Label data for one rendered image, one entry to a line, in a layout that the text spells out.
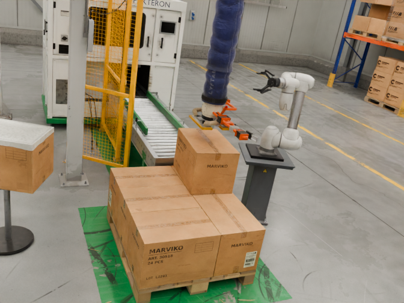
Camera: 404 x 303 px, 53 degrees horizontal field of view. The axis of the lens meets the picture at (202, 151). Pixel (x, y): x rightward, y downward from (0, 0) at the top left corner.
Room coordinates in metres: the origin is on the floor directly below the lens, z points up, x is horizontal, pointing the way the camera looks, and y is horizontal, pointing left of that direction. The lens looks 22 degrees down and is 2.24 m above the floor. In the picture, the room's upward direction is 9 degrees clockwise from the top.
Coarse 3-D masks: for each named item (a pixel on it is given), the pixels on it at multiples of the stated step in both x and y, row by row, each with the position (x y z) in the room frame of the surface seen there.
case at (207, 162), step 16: (192, 128) 3.73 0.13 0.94; (176, 144) 3.67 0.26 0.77; (192, 144) 3.30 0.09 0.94; (208, 144) 3.36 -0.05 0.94; (224, 144) 3.43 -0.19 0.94; (176, 160) 3.60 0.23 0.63; (192, 160) 3.20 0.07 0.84; (208, 160) 3.16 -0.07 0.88; (224, 160) 3.22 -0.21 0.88; (192, 176) 3.14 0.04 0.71; (208, 176) 3.17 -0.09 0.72; (224, 176) 3.23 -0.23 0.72; (192, 192) 3.13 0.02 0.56; (208, 192) 3.18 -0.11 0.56; (224, 192) 3.24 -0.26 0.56
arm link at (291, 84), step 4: (288, 80) 3.43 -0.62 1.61; (292, 80) 3.45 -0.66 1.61; (296, 80) 3.48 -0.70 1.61; (288, 84) 3.42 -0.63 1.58; (292, 84) 3.43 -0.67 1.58; (296, 84) 3.45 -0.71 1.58; (284, 88) 3.43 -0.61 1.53; (288, 88) 3.42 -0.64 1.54; (292, 88) 3.43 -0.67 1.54; (296, 88) 3.48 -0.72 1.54; (284, 92) 3.43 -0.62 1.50; (288, 92) 3.42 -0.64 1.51; (292, 92) 3.44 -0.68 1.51
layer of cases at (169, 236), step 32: (128, 192) 2.98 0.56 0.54; (160, 192) 3.07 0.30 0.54; (128, 224) 2.70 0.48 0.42; (160, 224) 2.59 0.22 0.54; (192, 224) 2.66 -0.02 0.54; (224, 224) 2.73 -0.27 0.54; (256, 224) 2.81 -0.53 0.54; (128, 256) 2.63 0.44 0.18; (160, 256) 2.37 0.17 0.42; (192, 256) 2.49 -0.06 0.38; (224, 256) 2.61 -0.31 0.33; (256, 256) 2.75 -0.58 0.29
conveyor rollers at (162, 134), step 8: (136, 104) 5.50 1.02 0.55; (144, 104) 5.55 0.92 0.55; (152, 104) 5.61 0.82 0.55; (136, 112) 5.13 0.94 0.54; (144, 112) 5.18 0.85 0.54; (152, 112) 5.23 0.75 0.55; (160, 112) 5.29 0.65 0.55; (144, 120) 4.90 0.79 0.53; (152, 120) 4.95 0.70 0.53; (160, 120) 4.99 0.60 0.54; (168, 120) 5.05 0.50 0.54; (152, 128) 4.67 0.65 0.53; (160, 128) 4.71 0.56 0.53; (168, 128) 4.76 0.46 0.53; (144, 136) 4.35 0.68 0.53; (152, 136) 4.39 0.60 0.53; (160, 136) 4.43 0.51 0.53; (168, 136) 4.48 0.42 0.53; (176, 136) 4.52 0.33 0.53; (152, 144) 4.12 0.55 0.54; (160, 144) 4.16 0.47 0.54; (168, 144) 4.20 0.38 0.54; (160, 152) 3.97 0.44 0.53; (168, 152) 4.01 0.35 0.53
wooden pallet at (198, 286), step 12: (108, 216) 3.31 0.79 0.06; (120, 240) 2.86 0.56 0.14; (120, 252) 2.83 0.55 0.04; (132, 276) 2.59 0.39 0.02; (228, 276) 2.65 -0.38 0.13; (240, 276) 2.70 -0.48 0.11; (252, 276) 2.75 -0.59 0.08; (132, 288) 2.45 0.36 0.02; (144, 288) 2.34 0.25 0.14; (156, 288) 2.38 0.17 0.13; (168, 288) 2.42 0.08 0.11; (192, 288) 2.51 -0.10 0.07; (204, 288) 2.56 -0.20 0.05; (144, 300) 2.34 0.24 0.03
